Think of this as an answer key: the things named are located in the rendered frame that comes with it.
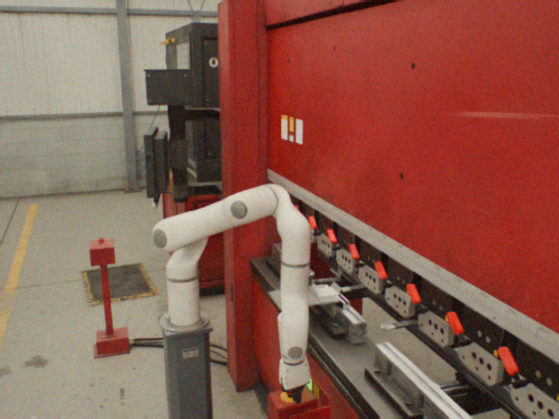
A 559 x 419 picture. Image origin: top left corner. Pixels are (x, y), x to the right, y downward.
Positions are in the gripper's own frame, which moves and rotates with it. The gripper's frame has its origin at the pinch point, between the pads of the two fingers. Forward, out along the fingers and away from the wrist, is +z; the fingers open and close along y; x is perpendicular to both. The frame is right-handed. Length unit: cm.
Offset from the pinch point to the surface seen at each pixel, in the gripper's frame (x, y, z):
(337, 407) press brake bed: -6.8, -19.2, 16.3
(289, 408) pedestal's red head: -4.5, 1.3, 7.2
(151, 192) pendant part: -150, 16, -44
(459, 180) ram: 40, -34, -79
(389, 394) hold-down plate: 19.0, -25.3, -3.8
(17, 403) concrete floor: -170, 112, 75
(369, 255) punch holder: -6, -35, -43
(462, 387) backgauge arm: 21, -55, 3
